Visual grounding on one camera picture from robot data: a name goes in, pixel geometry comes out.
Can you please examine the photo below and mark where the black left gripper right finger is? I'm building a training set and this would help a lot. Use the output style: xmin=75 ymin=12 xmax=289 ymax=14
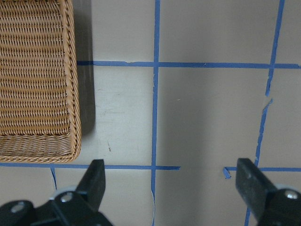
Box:
xmin=236 ymin=158 xmax=301 ymax=226

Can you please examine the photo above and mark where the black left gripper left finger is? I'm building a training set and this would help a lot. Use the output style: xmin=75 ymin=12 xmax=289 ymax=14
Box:
xmin=0 ymin=160 xmax=112 ymax=226

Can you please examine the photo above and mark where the brown wicker basket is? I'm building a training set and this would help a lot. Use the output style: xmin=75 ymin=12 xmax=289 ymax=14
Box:
xmin=0 ymin=0 xmax=81 ymax=163

